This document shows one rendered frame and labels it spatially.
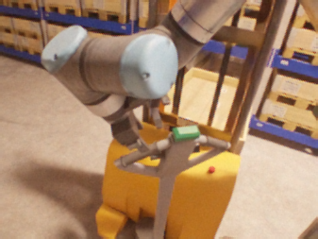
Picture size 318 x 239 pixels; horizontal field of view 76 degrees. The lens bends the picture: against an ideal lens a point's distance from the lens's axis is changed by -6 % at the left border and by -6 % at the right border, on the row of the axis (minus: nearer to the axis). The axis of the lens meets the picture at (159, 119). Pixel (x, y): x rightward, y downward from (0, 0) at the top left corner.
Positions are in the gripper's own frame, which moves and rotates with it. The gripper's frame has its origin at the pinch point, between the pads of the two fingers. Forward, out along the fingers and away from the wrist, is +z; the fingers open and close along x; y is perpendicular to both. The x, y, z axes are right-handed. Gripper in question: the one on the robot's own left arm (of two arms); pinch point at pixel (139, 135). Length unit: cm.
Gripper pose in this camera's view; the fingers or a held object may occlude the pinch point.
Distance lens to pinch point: 61.3
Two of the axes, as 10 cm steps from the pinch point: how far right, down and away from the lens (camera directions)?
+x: 2.6, 7.6, -5.9
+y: -9.1, 4.0, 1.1
